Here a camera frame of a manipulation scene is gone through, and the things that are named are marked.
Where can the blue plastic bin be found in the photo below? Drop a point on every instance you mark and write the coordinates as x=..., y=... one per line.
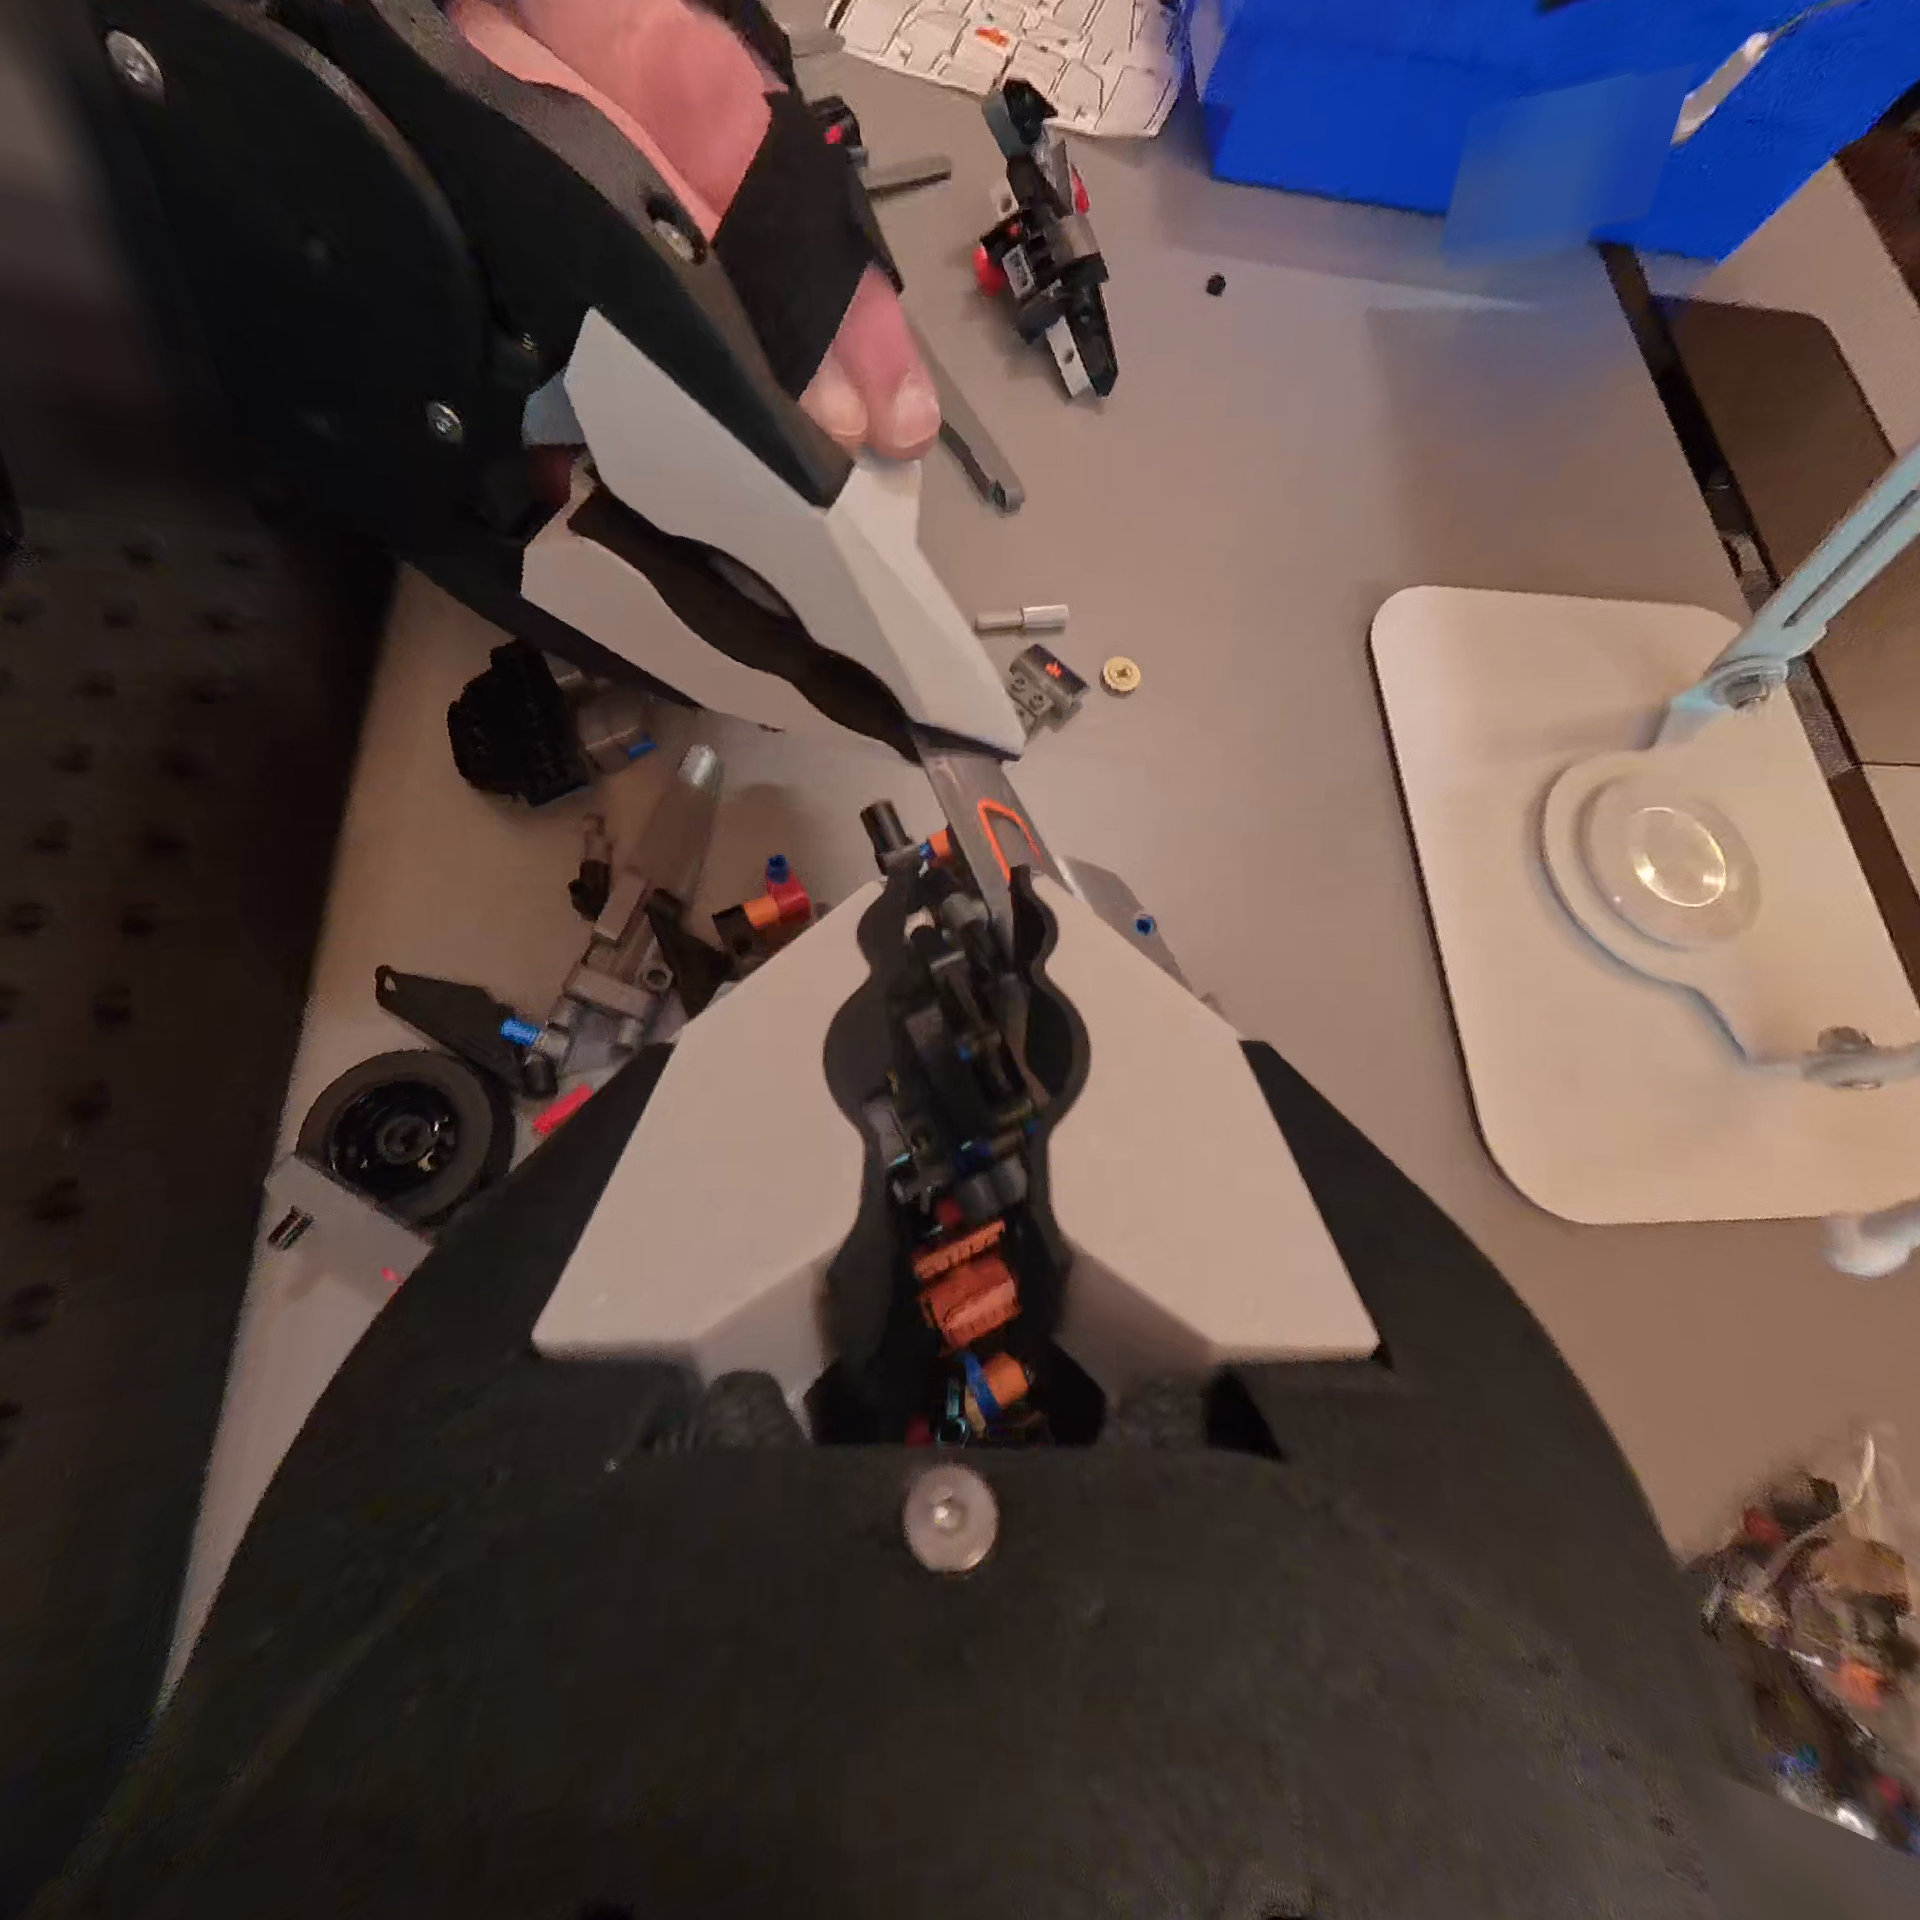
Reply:
x=1350, y=105

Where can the black lego wheel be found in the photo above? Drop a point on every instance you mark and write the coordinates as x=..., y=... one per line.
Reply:
x=406, y=1140

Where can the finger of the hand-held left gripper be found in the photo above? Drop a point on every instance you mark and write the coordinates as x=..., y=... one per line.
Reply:
x=629, y=630
x=721, y=465

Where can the black lego panel blue pin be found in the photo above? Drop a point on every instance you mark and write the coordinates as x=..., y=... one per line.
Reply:
x=452, y=1012

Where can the black lego fender assembly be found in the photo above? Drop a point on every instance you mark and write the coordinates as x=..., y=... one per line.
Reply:
x=511, y=735

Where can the small grey lego connector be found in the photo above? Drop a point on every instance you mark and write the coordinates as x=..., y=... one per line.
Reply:
x=1021, y=617

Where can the white metal stand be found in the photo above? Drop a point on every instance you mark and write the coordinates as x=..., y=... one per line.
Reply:
x=1500, y=931

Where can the small dark lego tile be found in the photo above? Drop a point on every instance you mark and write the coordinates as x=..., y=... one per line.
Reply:
x=1045, y=687

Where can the plastic bag with lego pieces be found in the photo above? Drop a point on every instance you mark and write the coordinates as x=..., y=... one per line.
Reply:
x=1815, y=1635

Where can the lego car chassis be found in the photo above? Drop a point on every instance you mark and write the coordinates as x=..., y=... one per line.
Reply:
x=961, y=1050

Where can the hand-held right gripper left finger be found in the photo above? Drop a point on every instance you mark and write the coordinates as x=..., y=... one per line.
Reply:
x=705, y=1201

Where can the small red lego axle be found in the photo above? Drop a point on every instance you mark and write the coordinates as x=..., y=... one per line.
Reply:
x=566, y=1111

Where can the person's left hand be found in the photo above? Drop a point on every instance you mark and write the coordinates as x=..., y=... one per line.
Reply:
x=629, y=76

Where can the black grey lego assembly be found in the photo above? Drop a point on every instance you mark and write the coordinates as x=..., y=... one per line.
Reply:
x=1050, y=254

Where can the white sticker sheet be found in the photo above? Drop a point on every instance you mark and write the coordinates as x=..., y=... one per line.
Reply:
x=1050, y=60

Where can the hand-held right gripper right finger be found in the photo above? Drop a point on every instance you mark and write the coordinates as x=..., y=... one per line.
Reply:
x=1214, y=1201

